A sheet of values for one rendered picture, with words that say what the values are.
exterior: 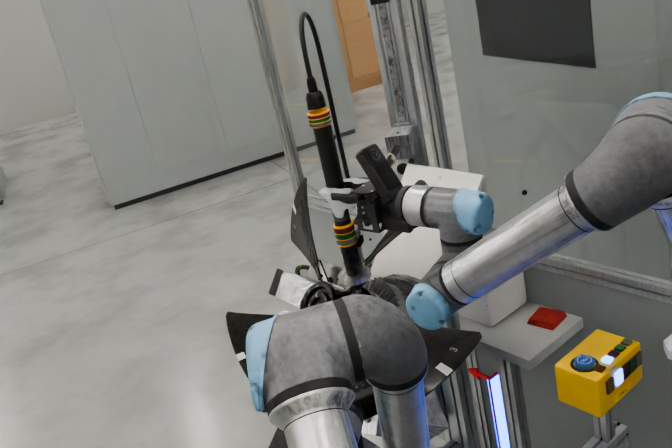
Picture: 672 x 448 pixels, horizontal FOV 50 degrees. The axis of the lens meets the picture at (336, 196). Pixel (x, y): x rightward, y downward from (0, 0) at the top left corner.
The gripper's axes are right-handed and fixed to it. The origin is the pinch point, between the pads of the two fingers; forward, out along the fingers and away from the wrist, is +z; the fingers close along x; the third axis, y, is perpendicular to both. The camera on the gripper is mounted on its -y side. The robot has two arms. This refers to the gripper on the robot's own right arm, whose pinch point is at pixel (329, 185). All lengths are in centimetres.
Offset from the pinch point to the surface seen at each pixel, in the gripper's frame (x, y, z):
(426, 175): 44.2, 16.1, 8.9
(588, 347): 24, 43, -40
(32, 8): 500, -24, 1101
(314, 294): -1.7, 26.4, 10.4
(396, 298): 12.0, 32.7, -1.1
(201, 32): 323, 17, 445
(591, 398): 14, 48, -44
